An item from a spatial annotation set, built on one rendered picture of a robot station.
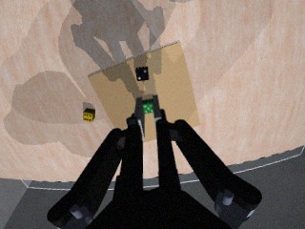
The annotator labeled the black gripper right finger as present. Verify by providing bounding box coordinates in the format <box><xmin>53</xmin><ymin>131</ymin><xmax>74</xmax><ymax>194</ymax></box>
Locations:
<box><xmin>152</xmin><ymin>95</ymin><xmax>262</xmax><ymax>229</ymax></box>

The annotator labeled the tan square mat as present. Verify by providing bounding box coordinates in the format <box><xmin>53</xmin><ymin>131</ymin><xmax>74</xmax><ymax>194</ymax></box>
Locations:
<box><xmin>88</xmin><ymin>42</ymin><xmax>200</xmax><ymax>131</ymax></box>

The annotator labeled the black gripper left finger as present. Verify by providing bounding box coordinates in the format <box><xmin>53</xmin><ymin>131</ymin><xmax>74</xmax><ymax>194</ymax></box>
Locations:
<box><xmin>47</xmin><ymin>97</ymin><xmax>145</xmax><ymax>229</ymax></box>

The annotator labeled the yellow die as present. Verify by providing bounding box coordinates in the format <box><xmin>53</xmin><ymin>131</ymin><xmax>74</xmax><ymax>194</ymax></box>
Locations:
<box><xmin>83</xmin><ymin>108</ymin><xmax>95</xmax><ymax>122</ymax></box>

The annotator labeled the black die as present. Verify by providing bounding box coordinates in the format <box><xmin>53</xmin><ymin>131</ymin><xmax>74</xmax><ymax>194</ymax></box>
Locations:
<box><xmin>135</xmin><ymin>67</ymin><xmax>149</xmax><ymax>81</ymax></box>

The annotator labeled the green die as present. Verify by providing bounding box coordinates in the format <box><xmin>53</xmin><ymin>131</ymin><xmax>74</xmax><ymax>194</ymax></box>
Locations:
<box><xmin>142</xmin><ymin>99</ymin><xmax>153</xmax><ymax>114</ymax></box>

